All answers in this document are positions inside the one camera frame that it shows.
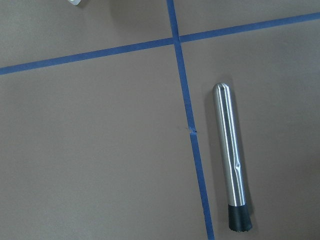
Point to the steel muddler black tip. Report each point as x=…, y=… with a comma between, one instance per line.
x=238, y=213

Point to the white cup rack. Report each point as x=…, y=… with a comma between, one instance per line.
x=75, y=2

